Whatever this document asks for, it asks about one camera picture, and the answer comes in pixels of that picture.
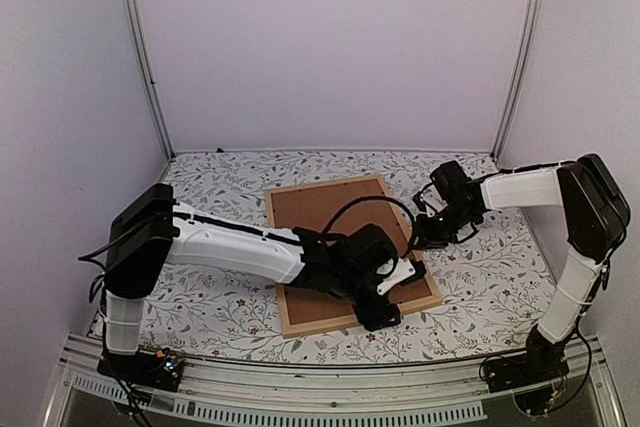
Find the brown frame backing board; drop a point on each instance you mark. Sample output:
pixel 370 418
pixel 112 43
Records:
pixel 310 207

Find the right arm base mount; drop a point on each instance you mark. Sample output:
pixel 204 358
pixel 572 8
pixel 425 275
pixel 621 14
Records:
pixel 539 363

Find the right aluminium corner post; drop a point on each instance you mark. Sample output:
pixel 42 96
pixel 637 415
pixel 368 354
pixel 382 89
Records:
pixel 531 16

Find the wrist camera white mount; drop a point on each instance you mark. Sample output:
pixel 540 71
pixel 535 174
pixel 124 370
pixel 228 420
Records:
pixel 426 202
pixel 393 273

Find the front aluminium rail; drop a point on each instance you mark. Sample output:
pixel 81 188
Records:
pixel 221 392

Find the left aluminium corner post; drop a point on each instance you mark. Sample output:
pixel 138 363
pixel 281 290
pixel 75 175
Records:
pixel 135 26

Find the light wooden picture frame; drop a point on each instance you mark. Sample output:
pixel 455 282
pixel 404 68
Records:
pixel 280 307

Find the floral patterned table cover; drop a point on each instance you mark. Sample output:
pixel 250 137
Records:
pixel 494 287

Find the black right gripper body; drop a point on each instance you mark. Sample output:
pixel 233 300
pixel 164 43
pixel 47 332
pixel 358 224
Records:
pixel 444 230

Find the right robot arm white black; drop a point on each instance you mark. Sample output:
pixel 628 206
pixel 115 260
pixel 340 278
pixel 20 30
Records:
pixel 594 212

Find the aluminium corner post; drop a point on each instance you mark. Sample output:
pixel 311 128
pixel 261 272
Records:
pixel 135 26
pixel 531 16

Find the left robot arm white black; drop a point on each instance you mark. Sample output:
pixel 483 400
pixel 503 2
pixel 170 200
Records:
pixel 156 229

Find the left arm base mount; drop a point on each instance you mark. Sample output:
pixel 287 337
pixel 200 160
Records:
pixel 162 369

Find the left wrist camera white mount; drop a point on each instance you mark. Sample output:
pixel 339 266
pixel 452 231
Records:
pixel 393 273

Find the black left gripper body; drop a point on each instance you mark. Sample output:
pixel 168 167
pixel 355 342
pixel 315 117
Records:
pixel 371 319

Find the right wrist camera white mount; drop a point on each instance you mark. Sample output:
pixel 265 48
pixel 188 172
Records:
pixel 426 202

